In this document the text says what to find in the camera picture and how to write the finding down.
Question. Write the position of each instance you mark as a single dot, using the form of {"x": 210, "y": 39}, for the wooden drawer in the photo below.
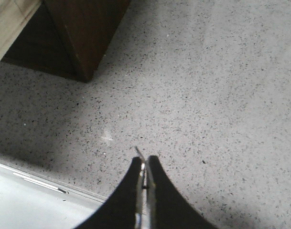
{"x": 14, "y": 15}

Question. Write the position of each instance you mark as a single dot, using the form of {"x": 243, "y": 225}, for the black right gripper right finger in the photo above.
{"x": 167, "y": 207}

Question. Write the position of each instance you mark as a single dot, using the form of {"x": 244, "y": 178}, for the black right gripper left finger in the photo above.
{"x": 118, "y": 211}

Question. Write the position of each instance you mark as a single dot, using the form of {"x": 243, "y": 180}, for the dark wooden drawer cabinet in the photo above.
{"x": 67, "y": 38}

